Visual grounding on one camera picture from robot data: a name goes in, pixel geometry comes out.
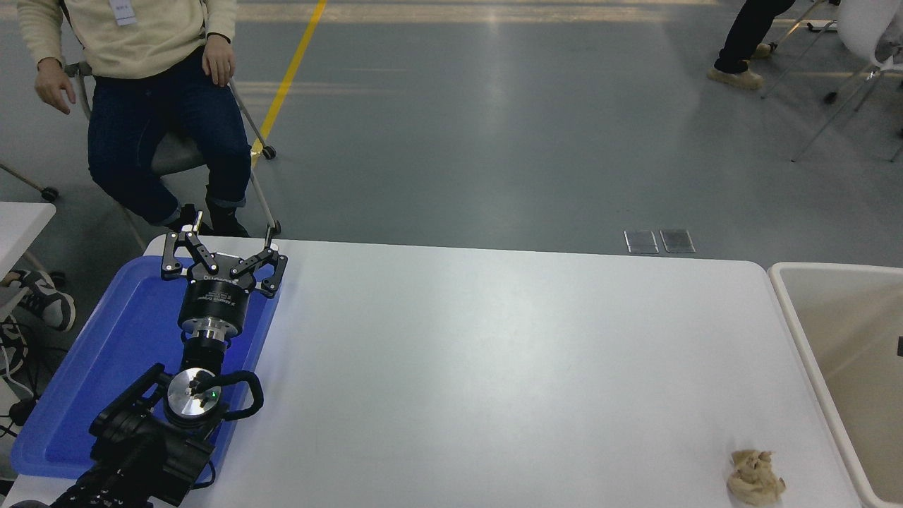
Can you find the standing person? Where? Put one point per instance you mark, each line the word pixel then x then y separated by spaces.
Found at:
pixel 748 28

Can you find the blue plastic tray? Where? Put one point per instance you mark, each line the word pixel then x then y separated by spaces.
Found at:
pixel 106 339

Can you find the crumpled tan paper ball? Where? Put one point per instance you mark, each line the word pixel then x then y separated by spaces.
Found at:
pixel 755 480

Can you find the seated person's right hand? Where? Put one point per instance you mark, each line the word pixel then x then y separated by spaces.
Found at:
pixel 53 81

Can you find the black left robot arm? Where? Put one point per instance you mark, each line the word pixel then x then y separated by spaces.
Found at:
pixel 141 451

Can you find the metal floor plate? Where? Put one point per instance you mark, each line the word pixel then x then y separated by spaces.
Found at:
pixel 641 241
pixel 677 240

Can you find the grey wheeled chair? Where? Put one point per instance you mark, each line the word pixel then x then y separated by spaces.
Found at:
pixel 176 152

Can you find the seated person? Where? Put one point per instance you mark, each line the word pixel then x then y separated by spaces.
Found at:
pixel 155 106

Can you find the seated person's left hand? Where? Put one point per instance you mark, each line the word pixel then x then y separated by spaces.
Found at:
pixel 219 60

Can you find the white side table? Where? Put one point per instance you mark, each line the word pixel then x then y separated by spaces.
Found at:
pixel 21 226

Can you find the white name badge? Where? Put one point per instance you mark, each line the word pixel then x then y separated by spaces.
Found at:
pixel 122 10

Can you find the black power plug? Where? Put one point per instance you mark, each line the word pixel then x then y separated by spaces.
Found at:
pixel 22 410

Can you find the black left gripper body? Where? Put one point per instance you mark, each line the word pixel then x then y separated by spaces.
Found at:
pixel 214 298

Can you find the grey leg with caster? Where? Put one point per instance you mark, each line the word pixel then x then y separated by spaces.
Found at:
pixel 49 192

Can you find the white shell chair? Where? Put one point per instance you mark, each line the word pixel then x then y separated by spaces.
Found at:
pixel 857 28

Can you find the grey chair leg frame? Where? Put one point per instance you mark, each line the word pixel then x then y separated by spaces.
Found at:
pixel 822 25

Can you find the large pale bin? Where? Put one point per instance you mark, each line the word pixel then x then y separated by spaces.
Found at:
pixel 846 339

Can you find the grey white sneaker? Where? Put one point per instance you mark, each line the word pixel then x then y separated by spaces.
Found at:
pixel 10 346
pixel 49 300

